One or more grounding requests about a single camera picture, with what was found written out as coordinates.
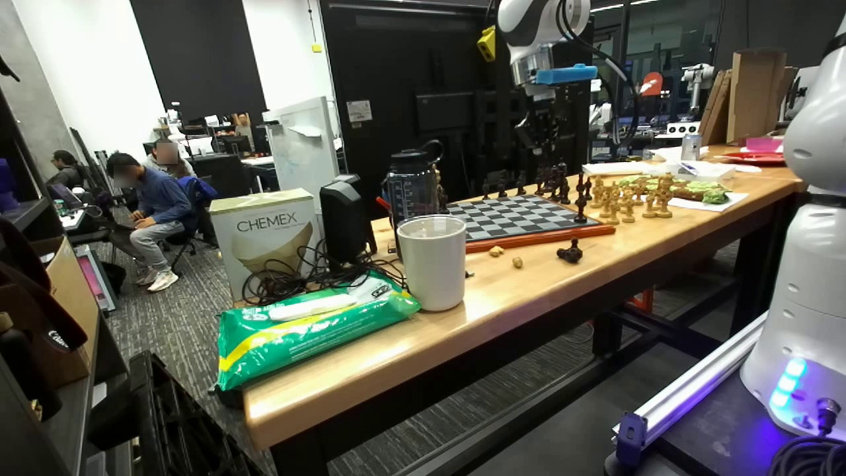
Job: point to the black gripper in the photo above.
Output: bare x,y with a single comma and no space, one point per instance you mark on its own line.
565,105

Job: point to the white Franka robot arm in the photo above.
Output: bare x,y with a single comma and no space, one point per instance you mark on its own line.
811,293

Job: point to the light wooden chess piece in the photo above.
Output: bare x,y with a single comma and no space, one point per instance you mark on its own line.
638,188
627,207
597,192
666,200
609,206
651,207

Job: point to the small black chess piece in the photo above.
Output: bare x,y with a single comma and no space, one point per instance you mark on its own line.
569,253

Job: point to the yellow triangular sign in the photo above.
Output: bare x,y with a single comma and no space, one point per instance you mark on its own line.
488,43

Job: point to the small wooden bit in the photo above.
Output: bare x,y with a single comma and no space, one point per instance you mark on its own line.
495,253
516,264

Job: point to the dark water bottle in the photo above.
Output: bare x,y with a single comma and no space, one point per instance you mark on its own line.
412,188

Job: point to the white printed paper sheet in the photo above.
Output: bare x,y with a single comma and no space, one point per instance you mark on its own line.
714,207

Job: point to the white paper cup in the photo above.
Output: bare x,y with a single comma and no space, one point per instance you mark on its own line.
432,265

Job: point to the brown cardboard sheets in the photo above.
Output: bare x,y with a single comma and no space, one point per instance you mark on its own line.
755,95

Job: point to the white Chemex box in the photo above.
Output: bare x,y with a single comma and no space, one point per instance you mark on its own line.
266,239

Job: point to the green wipes pack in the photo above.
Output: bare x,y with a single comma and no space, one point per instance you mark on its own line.
309,333

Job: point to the person with long hair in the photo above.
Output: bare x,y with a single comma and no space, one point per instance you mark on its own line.
167,158

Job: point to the person in blue sweater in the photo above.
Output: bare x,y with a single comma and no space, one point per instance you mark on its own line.
159,202

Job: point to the black plastic crate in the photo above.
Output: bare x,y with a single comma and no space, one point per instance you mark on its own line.
190,424

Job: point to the brown cardboard box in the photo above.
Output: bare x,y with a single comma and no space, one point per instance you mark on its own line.
76,301

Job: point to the black bag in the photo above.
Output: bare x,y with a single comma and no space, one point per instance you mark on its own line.
28,301

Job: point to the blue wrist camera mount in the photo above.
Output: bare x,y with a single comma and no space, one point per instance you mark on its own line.
569,76

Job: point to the chessboard with orange frame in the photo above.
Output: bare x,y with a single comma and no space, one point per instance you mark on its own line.
519,215

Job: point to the black metal table frame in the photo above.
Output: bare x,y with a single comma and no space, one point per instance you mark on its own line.
607,335

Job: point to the aluminium rail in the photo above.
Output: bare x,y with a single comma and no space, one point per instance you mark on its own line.
697,379

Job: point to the blue rail bracket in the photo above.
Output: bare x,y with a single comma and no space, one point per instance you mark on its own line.
630,438

